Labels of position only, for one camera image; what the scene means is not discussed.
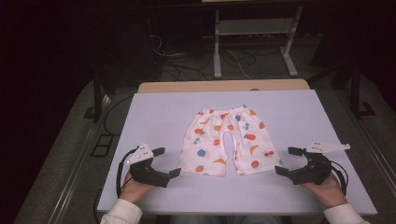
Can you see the person's left hand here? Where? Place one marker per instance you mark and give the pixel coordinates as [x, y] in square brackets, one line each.
[134, 191]

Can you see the white foam board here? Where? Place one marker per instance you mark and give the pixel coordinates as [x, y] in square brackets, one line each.
[162, 118]

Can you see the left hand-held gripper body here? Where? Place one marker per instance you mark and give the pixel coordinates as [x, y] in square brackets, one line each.
[146, 174]

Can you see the white metal table frame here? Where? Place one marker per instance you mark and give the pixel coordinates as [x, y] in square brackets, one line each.
[217, 62]

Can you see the black metal stand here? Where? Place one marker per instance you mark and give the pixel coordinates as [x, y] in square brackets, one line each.
[97, 99]
[355, 93]

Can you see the white fruit print shorts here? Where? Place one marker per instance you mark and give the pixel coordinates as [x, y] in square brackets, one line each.
[208, 146]

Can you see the person's right hand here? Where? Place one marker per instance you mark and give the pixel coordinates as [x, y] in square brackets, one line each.
[330, 193]

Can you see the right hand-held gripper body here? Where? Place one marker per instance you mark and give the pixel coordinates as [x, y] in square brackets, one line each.
[314, 171]

